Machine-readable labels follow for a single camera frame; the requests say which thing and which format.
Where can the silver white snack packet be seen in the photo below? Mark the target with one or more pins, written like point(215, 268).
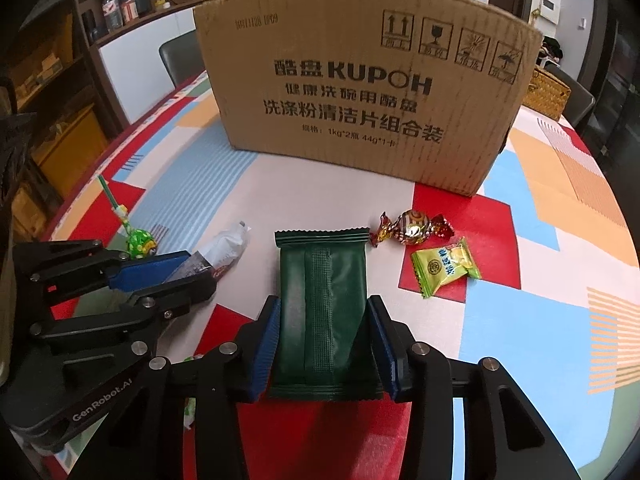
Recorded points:
point(225, 247)

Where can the green lollipop with striped stick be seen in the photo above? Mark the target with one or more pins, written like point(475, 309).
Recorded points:
point(140, 242)

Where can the red label bottle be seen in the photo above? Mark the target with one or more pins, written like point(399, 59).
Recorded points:
point(128, 6)

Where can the colourful patchwork tablecloth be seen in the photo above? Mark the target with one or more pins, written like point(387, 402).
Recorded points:
point(525, 310)

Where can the brown cardboard box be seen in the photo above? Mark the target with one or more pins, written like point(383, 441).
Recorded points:
point(360, 85)

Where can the dark green snack packet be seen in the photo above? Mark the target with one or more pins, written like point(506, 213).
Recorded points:
point(320, 310)

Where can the glass display cabinet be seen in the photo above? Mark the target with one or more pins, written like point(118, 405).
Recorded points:
point(55, 125)

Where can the green wrapped lollipop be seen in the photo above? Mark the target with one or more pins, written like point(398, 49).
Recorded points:
point(190, 410)

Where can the red and gold wrapped candy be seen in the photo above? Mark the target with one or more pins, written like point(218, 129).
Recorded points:
point(412, 225)

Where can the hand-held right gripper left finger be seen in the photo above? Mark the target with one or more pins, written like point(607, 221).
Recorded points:
point(265, 350)

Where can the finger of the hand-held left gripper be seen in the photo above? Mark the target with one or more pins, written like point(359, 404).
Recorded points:
point(150, 270)
point(187, 292)

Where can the grey dining chair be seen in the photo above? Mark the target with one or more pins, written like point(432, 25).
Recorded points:
point(572, 95)
point(182, 57)

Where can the clear water bottle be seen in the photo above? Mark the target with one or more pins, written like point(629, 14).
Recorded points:
point(112, 10)

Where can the white counter cabinet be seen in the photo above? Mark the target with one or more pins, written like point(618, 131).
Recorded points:
point(135, 60)

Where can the woven wicker basket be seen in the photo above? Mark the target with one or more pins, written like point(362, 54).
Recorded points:
point(545, 92)

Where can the white intercom panel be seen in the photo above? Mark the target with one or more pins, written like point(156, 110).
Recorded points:
point(548, 10)

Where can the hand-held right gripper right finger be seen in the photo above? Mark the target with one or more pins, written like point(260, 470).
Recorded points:
point(386, 352)

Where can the black bag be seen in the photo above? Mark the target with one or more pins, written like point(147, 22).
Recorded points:
point(550, 49)

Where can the yellow-green candy packet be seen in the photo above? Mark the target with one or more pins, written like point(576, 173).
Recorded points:
point(445, 267)

